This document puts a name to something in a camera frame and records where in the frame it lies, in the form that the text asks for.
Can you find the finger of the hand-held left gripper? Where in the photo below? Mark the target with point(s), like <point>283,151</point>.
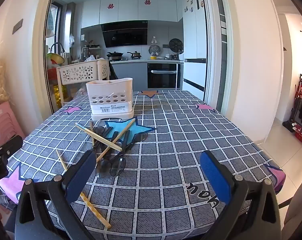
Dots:
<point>13,142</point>

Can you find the beige plastic utensil holder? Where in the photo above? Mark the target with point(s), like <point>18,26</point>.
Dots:
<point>110,92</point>

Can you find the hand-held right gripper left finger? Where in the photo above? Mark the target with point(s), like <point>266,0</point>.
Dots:
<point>80,177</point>

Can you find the red plastic basket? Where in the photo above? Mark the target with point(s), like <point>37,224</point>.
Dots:
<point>52,73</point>

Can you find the black round mould pan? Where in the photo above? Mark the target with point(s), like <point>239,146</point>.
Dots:
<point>175,44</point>

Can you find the white wall cabinets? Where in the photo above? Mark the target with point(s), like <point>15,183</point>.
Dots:
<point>130,10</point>

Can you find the beige flower-cutout storage cart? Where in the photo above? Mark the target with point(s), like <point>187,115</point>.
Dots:
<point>78,73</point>

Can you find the dark plastic utensil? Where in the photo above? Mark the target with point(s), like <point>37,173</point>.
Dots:
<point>115,136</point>

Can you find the grey checkered star tablecloth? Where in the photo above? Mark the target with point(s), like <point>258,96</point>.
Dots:
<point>166,180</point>

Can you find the grey wall panel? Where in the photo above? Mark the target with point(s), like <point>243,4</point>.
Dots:
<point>17,26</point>

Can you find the curved kitchen faucet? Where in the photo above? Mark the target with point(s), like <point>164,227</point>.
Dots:
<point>57,44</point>

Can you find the bamboo chopstick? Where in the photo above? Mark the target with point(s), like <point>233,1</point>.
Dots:
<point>85,129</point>
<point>92,135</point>
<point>125,130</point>
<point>98,212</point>

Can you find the clear plastic bag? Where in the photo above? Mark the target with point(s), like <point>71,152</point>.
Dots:
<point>90,58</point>

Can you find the round metal steamer rack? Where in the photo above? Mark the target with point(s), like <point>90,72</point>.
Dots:
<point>154,48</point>

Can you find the black range hood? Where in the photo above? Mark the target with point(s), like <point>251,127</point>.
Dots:
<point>125,33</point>

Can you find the red paper-cut sticker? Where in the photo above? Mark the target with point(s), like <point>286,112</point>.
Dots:
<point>110,5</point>
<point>147,2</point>

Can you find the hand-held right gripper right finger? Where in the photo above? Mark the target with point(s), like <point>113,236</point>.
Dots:
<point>216,177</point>

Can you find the white refrigerator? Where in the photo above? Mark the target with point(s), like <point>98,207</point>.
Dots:
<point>194,42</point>

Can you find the dark translucent plastic spoon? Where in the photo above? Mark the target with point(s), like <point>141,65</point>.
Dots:
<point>141,137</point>
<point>117,168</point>
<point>98,130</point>
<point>104,166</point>

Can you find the pink plastic stool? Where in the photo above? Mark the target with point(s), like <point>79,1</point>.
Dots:
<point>3,122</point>

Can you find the black built-in oven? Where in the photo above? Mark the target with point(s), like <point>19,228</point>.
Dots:
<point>162,77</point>

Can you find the gold foil bag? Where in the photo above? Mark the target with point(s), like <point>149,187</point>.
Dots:
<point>57,92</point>

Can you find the yellow green colander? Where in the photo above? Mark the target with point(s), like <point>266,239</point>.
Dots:
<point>55,58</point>

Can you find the black wok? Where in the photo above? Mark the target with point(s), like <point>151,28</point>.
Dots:
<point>115,54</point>

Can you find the steel cooking pot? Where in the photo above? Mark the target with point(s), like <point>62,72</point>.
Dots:
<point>134,55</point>

